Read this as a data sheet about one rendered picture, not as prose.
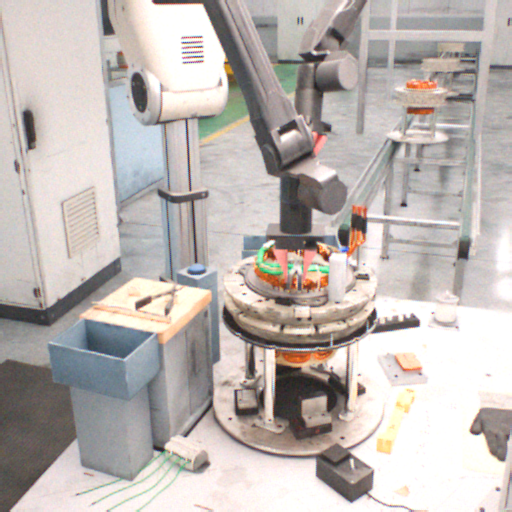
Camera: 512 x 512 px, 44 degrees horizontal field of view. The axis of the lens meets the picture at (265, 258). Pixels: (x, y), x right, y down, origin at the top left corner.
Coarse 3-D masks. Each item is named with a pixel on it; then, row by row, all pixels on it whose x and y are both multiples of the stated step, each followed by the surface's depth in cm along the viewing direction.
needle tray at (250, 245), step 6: (330, 234) 167; (336, 234) 167; (246, 240) 167; (252, 240) 167; (258, 240) 167; (264, 240) 167; (270, 240) 167; (330, 240) 167; (336, 240) 164; (246, 246) 167; (252, 246) 167; (258, 246) 167; (336, 246) 164; (246, 252) 157; (252, 252) 157; (246, 258) 157
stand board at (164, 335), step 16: (144, 288) 137; (160, 288) 137; (192, 288) 137; (112, 304) 130; (128, 304) 130; (160, 304) 130; (176, 304) 130; (192, 304) 130; (112, 320) 124; (128, 320) 123; (144, 320) 123; (176, 320) 123; (160, 336) 119
